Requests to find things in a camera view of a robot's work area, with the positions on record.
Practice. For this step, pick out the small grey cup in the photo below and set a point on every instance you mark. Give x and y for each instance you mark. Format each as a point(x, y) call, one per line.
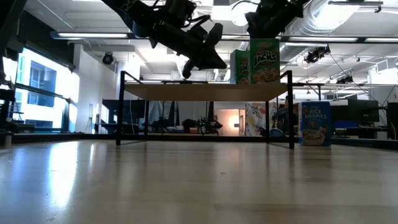
point(7, 141)

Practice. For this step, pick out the black computer monitor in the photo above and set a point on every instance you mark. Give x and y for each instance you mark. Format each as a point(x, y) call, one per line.
point(392, 121)
point(363, 110)

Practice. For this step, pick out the bright window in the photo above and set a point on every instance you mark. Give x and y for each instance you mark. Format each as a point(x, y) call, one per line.
point(40, 93)

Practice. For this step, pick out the wooden shelf with black frame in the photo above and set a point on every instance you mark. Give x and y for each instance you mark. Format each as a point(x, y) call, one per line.
point(205, 92)

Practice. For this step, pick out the green Apple Jacks cereal box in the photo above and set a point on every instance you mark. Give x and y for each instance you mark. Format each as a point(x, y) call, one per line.
point(264, 62)
point(241, 67)

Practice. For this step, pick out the round black wall camera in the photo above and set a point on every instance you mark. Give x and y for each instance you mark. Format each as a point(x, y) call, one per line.
point(108, 58)

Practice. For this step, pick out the silver ventilation duct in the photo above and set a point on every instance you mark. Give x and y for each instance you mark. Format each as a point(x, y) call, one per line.
point(326, 15)

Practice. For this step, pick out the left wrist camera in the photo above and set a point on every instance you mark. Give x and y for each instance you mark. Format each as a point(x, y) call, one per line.
point(178, 9)

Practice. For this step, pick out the black equipment stand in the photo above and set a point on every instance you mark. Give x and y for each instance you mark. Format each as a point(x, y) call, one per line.
point(6, 109)

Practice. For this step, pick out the blue Rice Krispies cereal box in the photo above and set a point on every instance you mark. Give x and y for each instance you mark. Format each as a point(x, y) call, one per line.
point(314, 124)

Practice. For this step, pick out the small black ceiling device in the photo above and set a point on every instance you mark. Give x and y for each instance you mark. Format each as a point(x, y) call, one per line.
point(345, 80)

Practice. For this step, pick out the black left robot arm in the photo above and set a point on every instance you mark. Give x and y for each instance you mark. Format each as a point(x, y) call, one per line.
point(130, 14)

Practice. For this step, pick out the person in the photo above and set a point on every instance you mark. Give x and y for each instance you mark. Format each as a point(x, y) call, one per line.
point(281, 116)

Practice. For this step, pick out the black ceiling track light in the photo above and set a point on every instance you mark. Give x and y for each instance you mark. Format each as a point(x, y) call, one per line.
point(354, 2)

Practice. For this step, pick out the small black background robot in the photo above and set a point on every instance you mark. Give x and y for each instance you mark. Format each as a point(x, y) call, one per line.
point(202, 126)

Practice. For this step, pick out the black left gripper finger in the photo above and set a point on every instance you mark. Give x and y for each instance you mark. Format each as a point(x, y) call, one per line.
point(208, 64)
point(215, 56)

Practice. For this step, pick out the dark desk partition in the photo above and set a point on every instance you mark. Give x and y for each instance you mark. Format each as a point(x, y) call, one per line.
point(124, 112)

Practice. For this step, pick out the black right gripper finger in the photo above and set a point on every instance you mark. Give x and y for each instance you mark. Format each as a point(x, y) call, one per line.
point(264, 29)

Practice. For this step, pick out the black ceiling camera rig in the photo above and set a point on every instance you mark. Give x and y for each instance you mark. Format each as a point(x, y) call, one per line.
point(315, 55)

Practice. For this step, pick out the colourful poster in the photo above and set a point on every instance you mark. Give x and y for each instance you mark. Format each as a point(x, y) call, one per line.
point(256, 119)

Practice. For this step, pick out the long ceiling light bar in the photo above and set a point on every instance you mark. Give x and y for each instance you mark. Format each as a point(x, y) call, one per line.
point(93, 35)

